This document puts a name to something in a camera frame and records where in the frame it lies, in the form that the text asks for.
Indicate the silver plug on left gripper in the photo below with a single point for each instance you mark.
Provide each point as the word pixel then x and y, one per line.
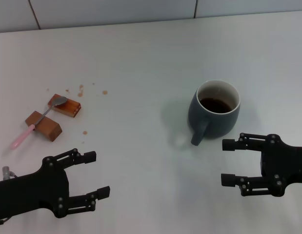
pixel 5 171

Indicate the orange grooved wooden block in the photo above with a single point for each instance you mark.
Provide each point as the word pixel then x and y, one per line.
pixel 67 108

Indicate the dark coffee liquid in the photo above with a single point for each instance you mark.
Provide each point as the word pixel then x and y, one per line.
pixel 215 105

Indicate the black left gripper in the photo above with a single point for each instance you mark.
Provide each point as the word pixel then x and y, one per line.
pixel 31 190

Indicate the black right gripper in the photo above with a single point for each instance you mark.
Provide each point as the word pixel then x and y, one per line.
pixel 287 163

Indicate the dark brown wooden block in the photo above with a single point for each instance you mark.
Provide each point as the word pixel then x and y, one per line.
pixel 48 128

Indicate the grey ceramic cup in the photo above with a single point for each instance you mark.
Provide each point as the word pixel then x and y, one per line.
pixel 219 124

